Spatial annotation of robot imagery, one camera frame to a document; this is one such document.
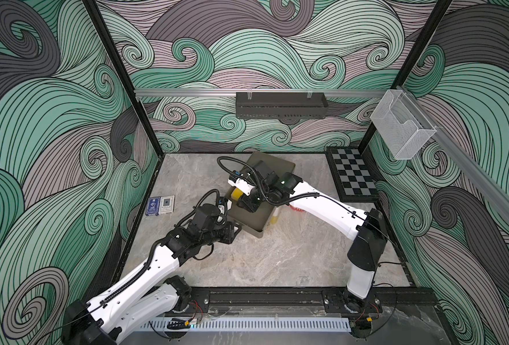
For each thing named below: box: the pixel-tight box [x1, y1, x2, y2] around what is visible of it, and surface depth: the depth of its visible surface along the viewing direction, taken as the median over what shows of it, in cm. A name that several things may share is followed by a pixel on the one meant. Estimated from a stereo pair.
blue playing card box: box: [145, 196, 162, 217], surface depth 98 cm
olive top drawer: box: [225, 187, 277, 239], surface depth 76 cm
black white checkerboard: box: [324, 146, 380, 203], surface depth 109 cm
